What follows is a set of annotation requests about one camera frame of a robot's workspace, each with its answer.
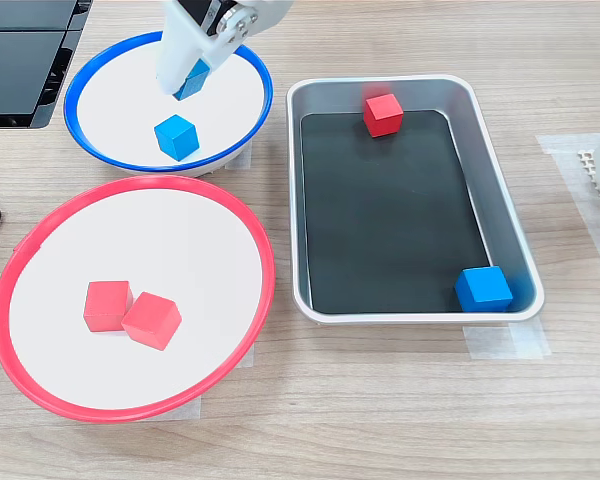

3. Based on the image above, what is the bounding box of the blue cube block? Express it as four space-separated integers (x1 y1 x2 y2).
453 265 515 314
153 114 201 163
172 58 212 102

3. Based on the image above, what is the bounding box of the red cube block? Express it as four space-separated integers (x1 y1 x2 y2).
82 280 135 334
120 291 183 352
362 93 405 139

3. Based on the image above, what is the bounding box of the black tray liner mat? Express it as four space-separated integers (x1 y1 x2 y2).
299 109 494 315

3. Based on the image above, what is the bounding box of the silver metal tray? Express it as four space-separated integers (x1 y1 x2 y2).
285 74 546 325

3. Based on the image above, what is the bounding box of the blue rimmed white dish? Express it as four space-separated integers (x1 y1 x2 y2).
63 29 275 179

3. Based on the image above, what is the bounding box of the clear tape piece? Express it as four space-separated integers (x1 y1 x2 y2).
462 319 553 361
234 343 256 370
207 139 254 177
129 394 202 425

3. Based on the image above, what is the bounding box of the black electronic device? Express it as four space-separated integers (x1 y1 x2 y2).
0 0 95 130

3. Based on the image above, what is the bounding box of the red rimmed white dish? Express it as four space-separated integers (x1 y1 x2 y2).
0 174 277 425

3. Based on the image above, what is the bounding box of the white mesh grip mat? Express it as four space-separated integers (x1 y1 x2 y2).
577 148 600 230

